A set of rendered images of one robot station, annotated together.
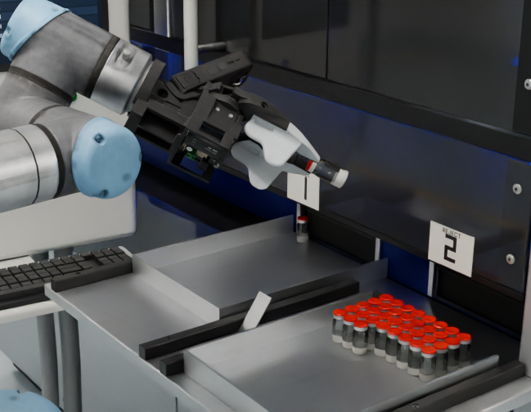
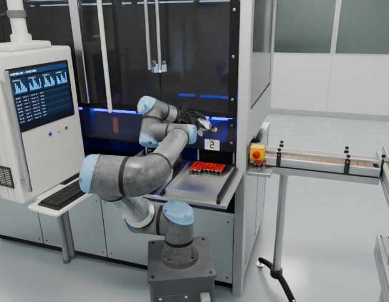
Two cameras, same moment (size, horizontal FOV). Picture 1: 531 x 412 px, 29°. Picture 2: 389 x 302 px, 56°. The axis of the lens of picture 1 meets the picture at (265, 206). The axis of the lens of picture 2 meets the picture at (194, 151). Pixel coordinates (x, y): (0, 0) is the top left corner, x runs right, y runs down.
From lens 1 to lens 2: 0.91 m
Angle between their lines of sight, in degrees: 32
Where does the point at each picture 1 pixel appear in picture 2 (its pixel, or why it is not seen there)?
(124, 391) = (75, 225)
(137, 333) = not seen: hidden behind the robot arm
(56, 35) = (157, 105)
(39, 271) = (75, 186)
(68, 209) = (69, 165)
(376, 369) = (207, 179)
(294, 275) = not seen: hidden behind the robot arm
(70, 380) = (68, 223)
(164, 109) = (183, 120)
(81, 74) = (164, 114)
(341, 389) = (206, 185)
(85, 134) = (189, 128)
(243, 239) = not seen: hidden behind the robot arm
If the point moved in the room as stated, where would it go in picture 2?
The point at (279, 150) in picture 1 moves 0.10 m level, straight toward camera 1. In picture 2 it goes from (207, 125) to (221, 130)
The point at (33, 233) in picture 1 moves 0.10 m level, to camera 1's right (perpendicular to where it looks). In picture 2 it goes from (60, 175) to (78, 171)
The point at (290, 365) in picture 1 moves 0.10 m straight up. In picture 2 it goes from (188, 184) to (187, 166)
